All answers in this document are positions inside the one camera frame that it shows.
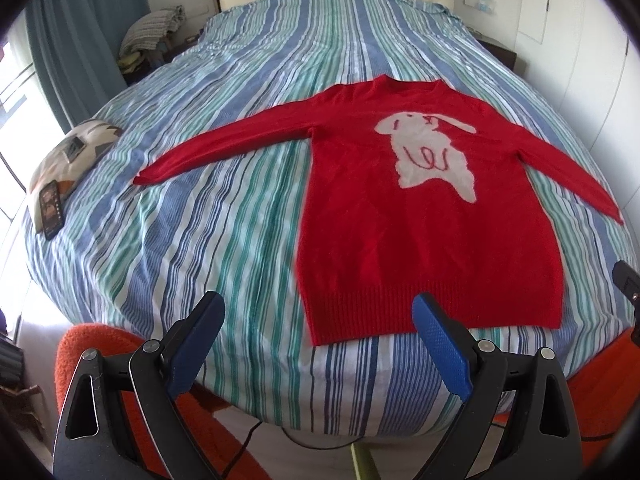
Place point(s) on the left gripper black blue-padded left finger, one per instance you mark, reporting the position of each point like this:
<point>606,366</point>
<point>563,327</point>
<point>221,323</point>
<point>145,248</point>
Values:
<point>95,438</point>

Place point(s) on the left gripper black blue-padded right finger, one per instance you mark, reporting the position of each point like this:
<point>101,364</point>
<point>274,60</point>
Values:
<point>541,438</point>

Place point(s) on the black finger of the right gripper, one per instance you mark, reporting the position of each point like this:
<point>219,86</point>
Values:
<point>627,281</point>

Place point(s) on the red sweater with white dog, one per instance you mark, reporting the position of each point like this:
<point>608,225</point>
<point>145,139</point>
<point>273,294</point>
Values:
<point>413,187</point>

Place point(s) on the orange fluffy rug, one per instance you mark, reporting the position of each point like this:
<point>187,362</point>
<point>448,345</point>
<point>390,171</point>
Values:
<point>132,408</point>

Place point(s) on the yellow-green stick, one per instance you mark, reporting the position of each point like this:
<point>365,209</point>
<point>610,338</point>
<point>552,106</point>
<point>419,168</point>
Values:
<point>363,462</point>

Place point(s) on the blue green striped bed cover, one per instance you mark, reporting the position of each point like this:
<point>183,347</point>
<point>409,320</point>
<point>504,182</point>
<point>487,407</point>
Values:
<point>140,258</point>

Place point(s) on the black smartphone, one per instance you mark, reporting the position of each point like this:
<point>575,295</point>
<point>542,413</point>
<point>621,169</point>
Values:
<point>51,210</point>

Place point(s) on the dark right nightstand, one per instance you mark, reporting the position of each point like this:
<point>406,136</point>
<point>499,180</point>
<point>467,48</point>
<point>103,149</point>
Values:
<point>503,54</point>

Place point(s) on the dark nightstand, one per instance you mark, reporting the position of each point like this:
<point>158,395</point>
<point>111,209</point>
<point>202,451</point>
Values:
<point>148,61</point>
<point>503,54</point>

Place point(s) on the patterned beige cushion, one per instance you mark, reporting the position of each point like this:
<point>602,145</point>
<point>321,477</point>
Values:
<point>70,161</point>

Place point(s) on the dark left nightstand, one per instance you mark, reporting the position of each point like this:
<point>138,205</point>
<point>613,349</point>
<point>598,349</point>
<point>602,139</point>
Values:
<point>148,61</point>

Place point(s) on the pile of folded striped laundry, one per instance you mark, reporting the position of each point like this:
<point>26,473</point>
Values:
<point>146,32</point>

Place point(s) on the teal curtain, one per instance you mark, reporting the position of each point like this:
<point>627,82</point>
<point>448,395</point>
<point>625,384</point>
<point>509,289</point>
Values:
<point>75,47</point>

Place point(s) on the white wall socket panel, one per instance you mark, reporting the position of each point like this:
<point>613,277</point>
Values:
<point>486,6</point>

